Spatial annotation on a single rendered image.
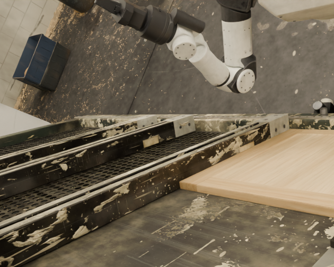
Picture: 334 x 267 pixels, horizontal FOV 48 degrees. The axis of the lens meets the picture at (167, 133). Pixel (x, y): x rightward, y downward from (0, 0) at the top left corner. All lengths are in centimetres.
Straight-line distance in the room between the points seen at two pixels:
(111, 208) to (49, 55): 428
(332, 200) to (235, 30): 63
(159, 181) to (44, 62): 418
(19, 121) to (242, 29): 362
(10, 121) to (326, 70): 329
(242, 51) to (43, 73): 394
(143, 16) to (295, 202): 58
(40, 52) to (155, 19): 400
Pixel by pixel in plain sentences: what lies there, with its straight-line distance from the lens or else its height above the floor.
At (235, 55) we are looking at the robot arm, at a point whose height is 120.
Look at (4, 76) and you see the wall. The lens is 590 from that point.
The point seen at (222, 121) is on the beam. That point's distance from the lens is 152.
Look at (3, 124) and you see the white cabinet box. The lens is 448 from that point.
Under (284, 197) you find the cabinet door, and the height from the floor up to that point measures 136.
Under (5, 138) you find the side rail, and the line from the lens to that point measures 216.
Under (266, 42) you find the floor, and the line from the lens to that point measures 285.
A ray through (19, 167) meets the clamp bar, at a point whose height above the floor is 156.
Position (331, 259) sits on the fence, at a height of 153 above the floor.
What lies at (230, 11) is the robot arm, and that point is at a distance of 118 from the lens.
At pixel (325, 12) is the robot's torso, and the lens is 112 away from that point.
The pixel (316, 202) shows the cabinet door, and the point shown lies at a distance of 75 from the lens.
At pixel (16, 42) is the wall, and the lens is 595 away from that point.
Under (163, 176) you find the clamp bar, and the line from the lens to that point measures 89.
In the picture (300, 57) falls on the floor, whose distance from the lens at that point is 264.
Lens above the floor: 203
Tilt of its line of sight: 42 degrees down
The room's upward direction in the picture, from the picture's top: 64 degrees counter-clockwise
